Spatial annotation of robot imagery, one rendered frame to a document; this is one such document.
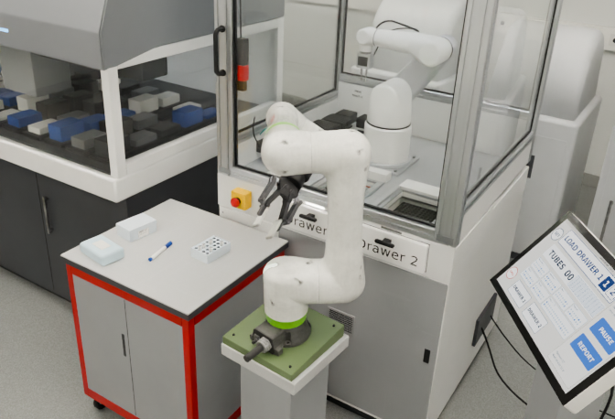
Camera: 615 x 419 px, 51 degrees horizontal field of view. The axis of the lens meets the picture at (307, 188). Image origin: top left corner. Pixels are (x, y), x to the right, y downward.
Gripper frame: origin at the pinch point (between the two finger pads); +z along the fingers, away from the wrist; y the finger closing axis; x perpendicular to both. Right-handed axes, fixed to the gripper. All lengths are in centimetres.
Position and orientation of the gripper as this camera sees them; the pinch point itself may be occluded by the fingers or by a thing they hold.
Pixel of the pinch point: (266, 223)
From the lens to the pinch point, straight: 192.0
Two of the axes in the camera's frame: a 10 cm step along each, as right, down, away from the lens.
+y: 6.5, 6.5, 4.0
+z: -4.1, 7.4, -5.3
